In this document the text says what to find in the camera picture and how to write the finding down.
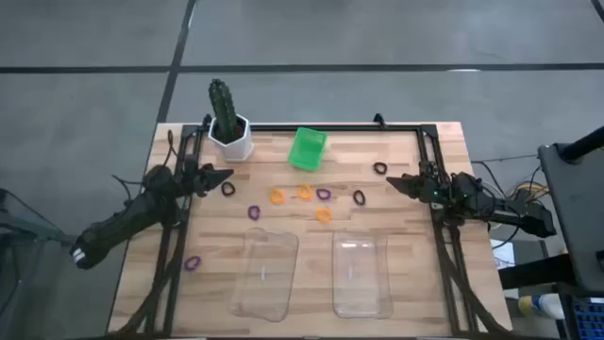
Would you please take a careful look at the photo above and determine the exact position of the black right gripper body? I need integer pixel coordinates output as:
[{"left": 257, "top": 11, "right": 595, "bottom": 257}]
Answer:
[{"left": 413, "top": 160, "right": 453, "bottom": 207}]

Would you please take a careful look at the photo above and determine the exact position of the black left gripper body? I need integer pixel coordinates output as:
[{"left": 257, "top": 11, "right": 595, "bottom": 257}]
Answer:
[{"left": 181, "top": 155, "right": 211, "bottom": 198}]

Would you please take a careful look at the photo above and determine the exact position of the clear plastic tray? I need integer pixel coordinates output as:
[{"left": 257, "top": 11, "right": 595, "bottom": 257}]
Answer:
[
  {"left": 227, "top": 227, "right": 300, "bottom": 323},
  {"left": 331, "top": 229, "right": 394, "bottom": 319}
]

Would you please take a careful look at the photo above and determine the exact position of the green cactus plant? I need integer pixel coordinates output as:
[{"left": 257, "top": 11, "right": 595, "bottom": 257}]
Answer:
[{"left": 208, "top": 78, "right": 239, "bottom": 143}]

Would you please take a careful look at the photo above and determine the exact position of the green plastic basket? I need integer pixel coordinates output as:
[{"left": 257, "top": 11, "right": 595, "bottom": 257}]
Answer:
[{"left": 287, "top": 126, "right": 329, "bottom": 172}]

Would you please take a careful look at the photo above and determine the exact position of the white paper sheet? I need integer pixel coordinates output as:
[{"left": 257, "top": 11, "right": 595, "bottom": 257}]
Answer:
[{"left": 490, "top": 238, "right": 516, "bottom": 270}]

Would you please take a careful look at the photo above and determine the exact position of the black shelf board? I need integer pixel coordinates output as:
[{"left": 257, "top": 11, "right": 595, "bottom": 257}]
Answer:
[{"left": 497, "top": 252, "right": 575, "bottom": 290}]

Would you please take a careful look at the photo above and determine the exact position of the dark grey equipment cart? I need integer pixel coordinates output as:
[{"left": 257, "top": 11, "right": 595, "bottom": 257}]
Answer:
[{"left": 537, "top": 125, "right": 604, "bottom": 294}]

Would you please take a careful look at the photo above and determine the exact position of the grey metal stand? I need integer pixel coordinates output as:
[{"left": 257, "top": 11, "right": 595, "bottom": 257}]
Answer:
[{"left": 0, "top": 187, "right": 77, "bottom": 340}]

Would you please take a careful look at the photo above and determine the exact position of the blue plastic crate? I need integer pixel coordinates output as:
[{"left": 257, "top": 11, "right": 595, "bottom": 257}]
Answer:
[{"left": 570, "top": 297, "right": 604, "bottom": 340}]

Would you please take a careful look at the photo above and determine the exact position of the black metal table frame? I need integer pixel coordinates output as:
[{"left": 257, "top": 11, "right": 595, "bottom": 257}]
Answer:
[{"left": 107, "top": 120, "right": 513, "bottom": 339}]

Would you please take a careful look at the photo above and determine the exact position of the bundle of loose cables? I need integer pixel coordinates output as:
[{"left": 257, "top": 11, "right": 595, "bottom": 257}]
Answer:
[{"left": 471, "top": 153, "right": 553, "bottom": 204}]

